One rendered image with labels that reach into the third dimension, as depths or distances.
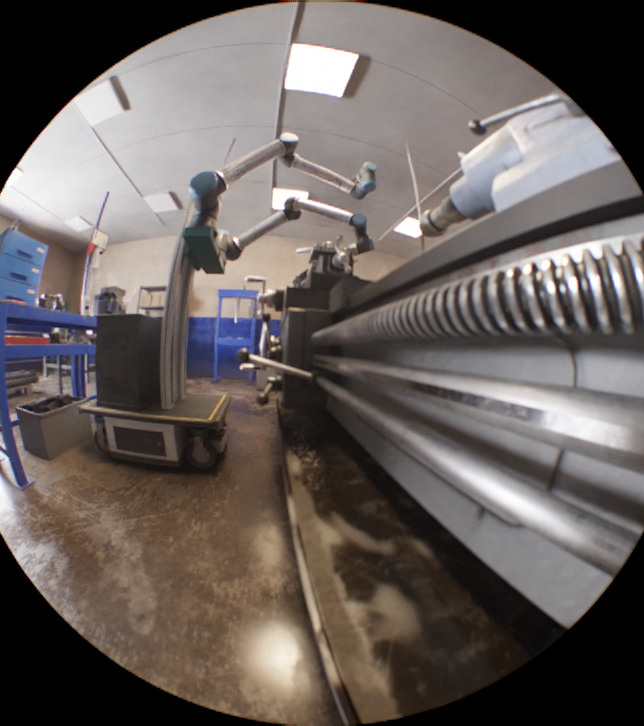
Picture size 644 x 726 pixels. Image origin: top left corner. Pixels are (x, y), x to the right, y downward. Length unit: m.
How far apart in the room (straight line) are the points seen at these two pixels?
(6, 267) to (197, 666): 1.71
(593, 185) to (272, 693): 0.84
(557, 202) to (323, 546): 0.46
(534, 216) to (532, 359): 0.12
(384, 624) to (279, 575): 0.55
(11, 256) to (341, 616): 1.76
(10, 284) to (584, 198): 1.78
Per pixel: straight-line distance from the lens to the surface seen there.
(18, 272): 1.64
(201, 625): 0.75
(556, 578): 0.26
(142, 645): 0.78
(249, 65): 2.95
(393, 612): 0.31
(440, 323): 0.18
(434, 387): 0.17
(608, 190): 0.22
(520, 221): 0.24
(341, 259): 0.79
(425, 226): 0.73
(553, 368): 0.21
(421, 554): 0.38
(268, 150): 1.48
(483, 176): 0.56
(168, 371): 1.35
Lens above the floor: 0.68
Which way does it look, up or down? 3 degrees down
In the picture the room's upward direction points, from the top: 3 degrees clockwise
